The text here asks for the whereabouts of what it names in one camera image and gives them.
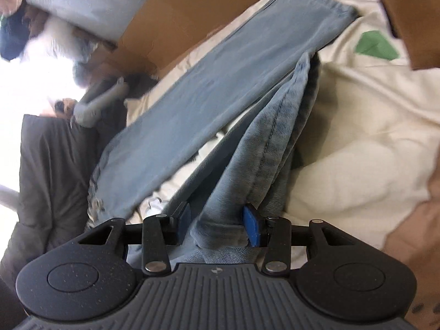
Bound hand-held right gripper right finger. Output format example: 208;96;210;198
242;203;339;276

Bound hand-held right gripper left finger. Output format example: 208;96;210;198
78;201;192;276

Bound blue denim jeans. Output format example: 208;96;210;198
86;0;360;269

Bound dark grey pillow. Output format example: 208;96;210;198
0;113;104;282

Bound grey neck pillow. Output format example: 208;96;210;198
70;77;129;126

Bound cream bear print bed sheet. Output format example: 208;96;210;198
125;0;440;330

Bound brown teddy bear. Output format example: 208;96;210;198
55;98;78;116

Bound brown cardboard sheet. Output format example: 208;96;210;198
72;0;293;79

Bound grey cabinet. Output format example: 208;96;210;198
26;0;172;42

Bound dark blue cloth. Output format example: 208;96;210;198
0;14;31;61

